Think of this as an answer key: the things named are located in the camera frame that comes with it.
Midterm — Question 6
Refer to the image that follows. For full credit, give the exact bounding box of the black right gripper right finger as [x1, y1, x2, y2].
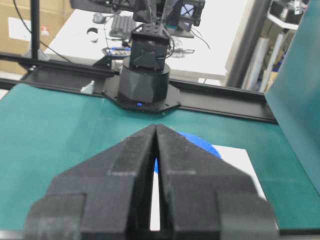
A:
[156, 124, 279, 240]

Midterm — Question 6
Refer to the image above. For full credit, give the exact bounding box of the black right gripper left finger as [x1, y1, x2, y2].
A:
[23, 124, 156, 240]

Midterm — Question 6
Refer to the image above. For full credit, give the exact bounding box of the small blue plastic gear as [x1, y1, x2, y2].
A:
[157, 130, 221, 178]

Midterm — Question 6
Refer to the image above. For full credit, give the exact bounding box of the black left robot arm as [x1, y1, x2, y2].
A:
[118, 0, 205, 104]

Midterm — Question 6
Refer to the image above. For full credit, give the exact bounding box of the white rectangular board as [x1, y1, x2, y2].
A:
[149, 144, 267, 231]

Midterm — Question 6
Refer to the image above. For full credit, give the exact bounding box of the green side panel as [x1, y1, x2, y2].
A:
[265, 0, 320, 191]

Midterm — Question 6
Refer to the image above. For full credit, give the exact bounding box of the white desk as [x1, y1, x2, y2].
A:
[45, 0, 249, 75]

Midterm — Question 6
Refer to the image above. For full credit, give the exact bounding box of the black keyboard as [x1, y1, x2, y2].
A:
[109, 15, 137, 39]

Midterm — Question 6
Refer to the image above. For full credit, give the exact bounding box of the cardboard box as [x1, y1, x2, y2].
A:
[0, 0, 75, 76]

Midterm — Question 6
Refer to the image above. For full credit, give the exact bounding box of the black vertical pole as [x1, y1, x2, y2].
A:
[23, 0, 50, 61]

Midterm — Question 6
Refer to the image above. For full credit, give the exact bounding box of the black aluminium frame rail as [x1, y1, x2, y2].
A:
[0, 52, 277, 124]

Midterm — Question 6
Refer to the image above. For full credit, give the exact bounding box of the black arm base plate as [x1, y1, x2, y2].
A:
[102, 78, 181, 113]

